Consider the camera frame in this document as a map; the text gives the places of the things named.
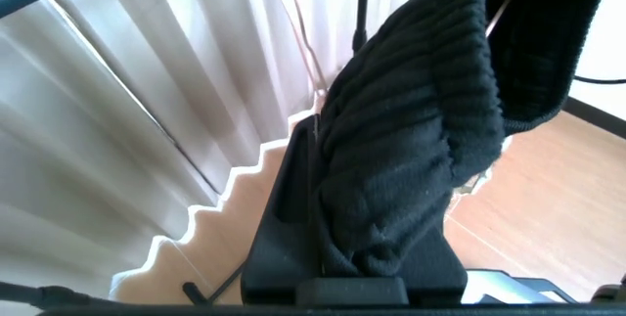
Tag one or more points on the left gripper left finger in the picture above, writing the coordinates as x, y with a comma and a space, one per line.
283, 257

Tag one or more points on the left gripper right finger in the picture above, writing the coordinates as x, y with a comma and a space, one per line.
435, 277

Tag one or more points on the black shorts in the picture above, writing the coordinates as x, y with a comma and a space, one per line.
401, 135

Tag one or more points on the pink clothes hanger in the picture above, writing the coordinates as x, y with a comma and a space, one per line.
315, 69

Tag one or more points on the beige curtain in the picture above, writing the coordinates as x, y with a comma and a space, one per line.
147, 86

